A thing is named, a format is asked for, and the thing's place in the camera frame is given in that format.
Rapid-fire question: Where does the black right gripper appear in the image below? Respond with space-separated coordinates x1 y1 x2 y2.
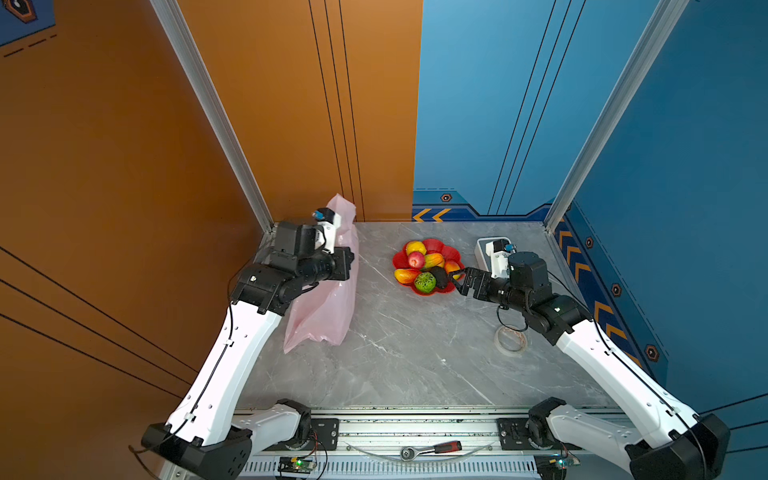
448 267 530 315

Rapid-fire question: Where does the green bumpy fruit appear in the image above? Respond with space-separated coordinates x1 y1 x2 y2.
413 272 437 295

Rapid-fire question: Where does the red apple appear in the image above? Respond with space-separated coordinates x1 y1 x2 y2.
408 252 426 270

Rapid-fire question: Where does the yellow lemon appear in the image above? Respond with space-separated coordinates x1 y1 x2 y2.
405 240 427 255

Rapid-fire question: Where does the pink plastic bag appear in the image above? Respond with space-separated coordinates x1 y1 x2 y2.
283 194 360 353

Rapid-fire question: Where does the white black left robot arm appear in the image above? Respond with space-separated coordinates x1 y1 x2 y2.
130 208 354 479

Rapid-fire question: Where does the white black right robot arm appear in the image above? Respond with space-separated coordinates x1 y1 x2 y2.
445 252 730 479

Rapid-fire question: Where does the yellow red mango rear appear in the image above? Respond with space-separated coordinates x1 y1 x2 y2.
423 252 445 270

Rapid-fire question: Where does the red flower-shaped bowl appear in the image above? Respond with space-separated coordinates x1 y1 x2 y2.
392 238 464 296

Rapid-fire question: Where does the white grey tissue box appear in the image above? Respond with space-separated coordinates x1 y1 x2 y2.
475 237 513 278

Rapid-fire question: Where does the white tape roll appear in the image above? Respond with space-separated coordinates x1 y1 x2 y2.
493 326 528 358

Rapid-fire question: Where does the green circuit board left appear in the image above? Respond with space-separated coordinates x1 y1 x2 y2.
277 457 318 477

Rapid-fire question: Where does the circuit board right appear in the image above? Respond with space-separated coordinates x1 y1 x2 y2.
534 456 581 480

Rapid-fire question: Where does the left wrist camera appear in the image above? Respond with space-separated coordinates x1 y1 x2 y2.
312 207 342 253

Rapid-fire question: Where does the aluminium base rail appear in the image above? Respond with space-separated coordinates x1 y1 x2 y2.
242 411 593 479

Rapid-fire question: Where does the red handled ratchet wrench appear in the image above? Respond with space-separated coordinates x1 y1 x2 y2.
400 441 463 462

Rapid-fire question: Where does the aluminium corner post left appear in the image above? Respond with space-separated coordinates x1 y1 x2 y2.
150 0 274 234

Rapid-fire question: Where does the aluminium corner post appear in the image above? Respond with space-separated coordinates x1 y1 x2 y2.
543 0 689 233
150 0 274 234

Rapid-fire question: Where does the aluminium corner post right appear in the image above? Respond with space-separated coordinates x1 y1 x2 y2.
543 0 689 233

